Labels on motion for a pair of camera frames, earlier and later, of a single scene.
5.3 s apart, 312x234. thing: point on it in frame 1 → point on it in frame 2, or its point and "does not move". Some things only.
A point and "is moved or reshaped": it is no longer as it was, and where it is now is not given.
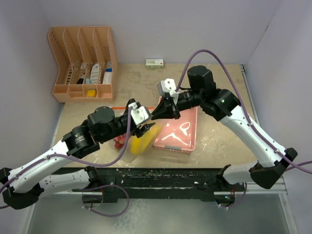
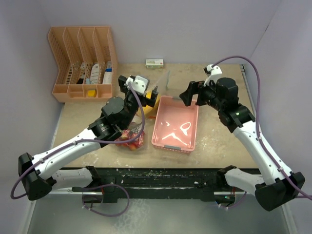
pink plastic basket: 178,134 does not move
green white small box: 154,64 does not move
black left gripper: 137,131 → 149,102
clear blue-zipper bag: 144,145 is moved or reshaped
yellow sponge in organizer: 91,93 does not move
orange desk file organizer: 87,64 does not move
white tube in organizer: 95,75 does not move
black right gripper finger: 163,111 → 187,95
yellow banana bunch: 138,145 → 149,110
